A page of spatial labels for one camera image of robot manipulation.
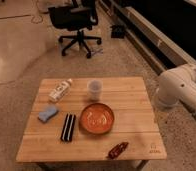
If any dark red pepper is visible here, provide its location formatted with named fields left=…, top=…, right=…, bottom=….
left=108, top=142, right=128, bottom=159

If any black white striped block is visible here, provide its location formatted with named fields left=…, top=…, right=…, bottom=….
left=60, top=114, right=76, bottom=142

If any wooden folding table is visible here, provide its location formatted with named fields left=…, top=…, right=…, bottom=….
left=16, top=77, right=167, bottom=163

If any black box on floor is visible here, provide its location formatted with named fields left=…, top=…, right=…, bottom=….
left=111, top=25, right=125, bottom=38

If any orange bowl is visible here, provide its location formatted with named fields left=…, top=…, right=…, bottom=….
left=79, top=103, right=114, bottom=135

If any blue sponge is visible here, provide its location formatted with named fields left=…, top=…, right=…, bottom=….
left=38, top=106, right=59, bottom=122

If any white plastic bottle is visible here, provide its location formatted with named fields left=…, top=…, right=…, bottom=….
left=49, top=79, right=73, bottom=102

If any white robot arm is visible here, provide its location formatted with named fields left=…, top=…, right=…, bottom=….
left=154, top=63, right=196, bottom=121

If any translucent white ceramic cup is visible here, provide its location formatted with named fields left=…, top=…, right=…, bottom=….
left=87, top=80, right=102, bottom=101

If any black office chair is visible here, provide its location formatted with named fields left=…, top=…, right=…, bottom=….
left=48, top=0, right=102, bottom=58

